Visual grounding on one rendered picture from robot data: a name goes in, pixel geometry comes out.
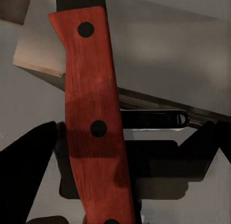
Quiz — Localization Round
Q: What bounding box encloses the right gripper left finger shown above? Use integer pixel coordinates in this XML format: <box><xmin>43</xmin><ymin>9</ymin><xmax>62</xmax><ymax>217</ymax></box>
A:
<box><xmin>0</xmin><ymin>121</ymin><xmax>58</xmax><ymax>224</ymax></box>

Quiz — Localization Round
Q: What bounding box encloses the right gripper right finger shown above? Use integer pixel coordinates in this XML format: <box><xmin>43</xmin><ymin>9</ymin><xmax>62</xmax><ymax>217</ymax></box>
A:
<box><xmin>213</xmin><ymin>121</ymin><xmax>231</xmax><ymax>162</ymax></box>

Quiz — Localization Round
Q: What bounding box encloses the parer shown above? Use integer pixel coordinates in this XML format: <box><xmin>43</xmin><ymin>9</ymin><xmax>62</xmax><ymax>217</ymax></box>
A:
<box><xmin>48</xmin><ymin>0</ymin><xmax>136</xmax><ymax>224</ymax></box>

